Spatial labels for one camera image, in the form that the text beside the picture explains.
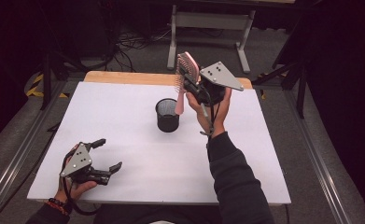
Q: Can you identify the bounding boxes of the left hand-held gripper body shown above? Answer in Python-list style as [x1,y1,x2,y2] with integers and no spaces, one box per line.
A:
[59,141,113,187]

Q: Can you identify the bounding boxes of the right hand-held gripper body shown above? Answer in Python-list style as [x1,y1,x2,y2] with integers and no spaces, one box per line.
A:
[195,61,245,107]

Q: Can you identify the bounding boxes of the pink hairbrush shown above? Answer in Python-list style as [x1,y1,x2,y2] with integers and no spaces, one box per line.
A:
[174,51,201,116]

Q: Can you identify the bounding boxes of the black mesh pen holder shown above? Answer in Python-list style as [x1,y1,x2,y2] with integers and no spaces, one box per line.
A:
[155,98,182,133]

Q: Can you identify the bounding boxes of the person's left hand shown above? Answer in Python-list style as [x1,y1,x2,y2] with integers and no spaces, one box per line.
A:
[53,143,98,203]

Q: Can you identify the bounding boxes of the person's right hand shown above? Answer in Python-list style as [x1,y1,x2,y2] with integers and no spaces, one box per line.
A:
[185,87,233,138]

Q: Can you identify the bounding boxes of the white table cover board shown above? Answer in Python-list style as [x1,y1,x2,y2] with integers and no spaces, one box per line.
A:
[26,81,292,206]

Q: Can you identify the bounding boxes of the yellow black hazard tape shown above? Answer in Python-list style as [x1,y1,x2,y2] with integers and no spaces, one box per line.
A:
[256,72,288,101]
[25,73,70,99]

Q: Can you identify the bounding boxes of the dark beaded wristband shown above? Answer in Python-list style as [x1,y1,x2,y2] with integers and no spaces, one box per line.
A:
[45,197,74,217]

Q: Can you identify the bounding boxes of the person's dark clothed torso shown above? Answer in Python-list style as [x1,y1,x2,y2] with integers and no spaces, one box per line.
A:
[92,203,221,224]

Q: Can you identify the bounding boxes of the black tripod stand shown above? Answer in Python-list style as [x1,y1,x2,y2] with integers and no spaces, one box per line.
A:
[39,52,88,110]

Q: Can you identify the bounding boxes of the black angled metal stand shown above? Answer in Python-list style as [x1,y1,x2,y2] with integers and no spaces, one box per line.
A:
[252,46,307,119]

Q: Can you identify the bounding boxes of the grey wrist strap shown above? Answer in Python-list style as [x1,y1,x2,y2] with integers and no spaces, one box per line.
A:
[199,103,216,138]

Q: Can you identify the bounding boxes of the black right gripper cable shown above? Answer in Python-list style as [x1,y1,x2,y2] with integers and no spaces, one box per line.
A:
[209,104,221,134]

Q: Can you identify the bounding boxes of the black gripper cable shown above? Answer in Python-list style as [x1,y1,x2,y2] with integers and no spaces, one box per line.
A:
[209,104,221,134]
[60,148,102,217]

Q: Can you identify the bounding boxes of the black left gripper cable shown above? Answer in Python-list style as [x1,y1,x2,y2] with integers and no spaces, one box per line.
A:
[60,148,102,217]

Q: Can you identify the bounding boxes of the grey metal stand frame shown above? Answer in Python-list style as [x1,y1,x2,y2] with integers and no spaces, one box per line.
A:
[166,3,257,75]

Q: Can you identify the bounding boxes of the aluminium floor rail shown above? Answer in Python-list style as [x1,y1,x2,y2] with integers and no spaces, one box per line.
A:
[0,80,67,218]
[284,90,354,224]

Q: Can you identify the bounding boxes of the black floor cables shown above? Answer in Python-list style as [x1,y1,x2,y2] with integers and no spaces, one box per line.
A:
[108,27,172,73]

